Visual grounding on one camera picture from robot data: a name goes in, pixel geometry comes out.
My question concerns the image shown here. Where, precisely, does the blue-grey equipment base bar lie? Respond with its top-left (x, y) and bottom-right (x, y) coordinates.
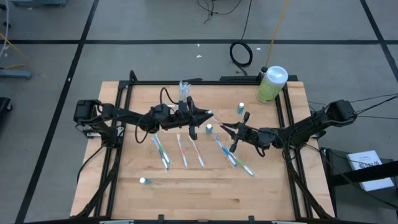
top-left (0, 68), bottom-right (33, 80)
top-left (11, 0), bottom-right (68, 7)

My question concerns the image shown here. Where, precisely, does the black floor object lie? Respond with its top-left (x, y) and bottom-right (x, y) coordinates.
top-left (0, 97), bottom-right (14, 124)

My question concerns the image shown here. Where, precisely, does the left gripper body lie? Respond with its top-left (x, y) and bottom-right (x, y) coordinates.
top-left (169, 95), bottom-right (200, 141)

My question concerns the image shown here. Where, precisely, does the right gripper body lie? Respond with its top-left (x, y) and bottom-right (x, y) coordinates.
top-left (229, 111), bottom-right (270, 153)

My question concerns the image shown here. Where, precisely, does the white booklet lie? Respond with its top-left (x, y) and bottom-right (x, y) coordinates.
top-left (345, 150), bottom-right (395, 192)

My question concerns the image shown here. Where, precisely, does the black coiled cable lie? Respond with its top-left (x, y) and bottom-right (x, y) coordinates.
top-left (229, 0), bottom-right (254, 76)

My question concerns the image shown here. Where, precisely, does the pink toothbrush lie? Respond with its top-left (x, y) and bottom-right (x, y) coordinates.
top-left (208, 109), bottom-right (225, 127)

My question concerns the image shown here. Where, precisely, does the yellow floor cable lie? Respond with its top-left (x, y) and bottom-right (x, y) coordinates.
top-left (0, 32), bottom-right (29, 70)

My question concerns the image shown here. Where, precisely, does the orange toothbrush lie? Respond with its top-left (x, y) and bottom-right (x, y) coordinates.
top-left (188, 136), bottom-right (207, 167)
top-left (175, 133), bottom-right (189, 169)

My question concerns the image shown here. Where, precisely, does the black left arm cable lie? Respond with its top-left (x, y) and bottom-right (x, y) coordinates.
top-left (159, 86), bottom-right (180, 108)

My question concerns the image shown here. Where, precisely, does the green label wipes canister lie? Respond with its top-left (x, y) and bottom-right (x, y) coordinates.
top-left (256, 65), bottom-right (289, 104)

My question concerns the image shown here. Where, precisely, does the black aluminium table frame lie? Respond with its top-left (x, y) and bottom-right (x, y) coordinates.
top-left (70, 70), bottom-right (335, 224)

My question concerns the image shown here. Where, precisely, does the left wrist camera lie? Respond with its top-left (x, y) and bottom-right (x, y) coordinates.
top-left (150, 104), bottom-right (171, 121)

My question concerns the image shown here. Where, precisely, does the thin black hanging cable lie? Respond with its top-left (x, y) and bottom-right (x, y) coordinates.
top-left (196, 0), bottom-right (243, 24)

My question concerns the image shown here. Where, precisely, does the black side cart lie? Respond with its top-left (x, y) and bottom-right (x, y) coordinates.
top-left (320, 146), bottom-right (398, 224)

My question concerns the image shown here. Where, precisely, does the yellow hanging cable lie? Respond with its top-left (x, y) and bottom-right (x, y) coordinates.
top-left (264, 0), bottom-right (290, 70)

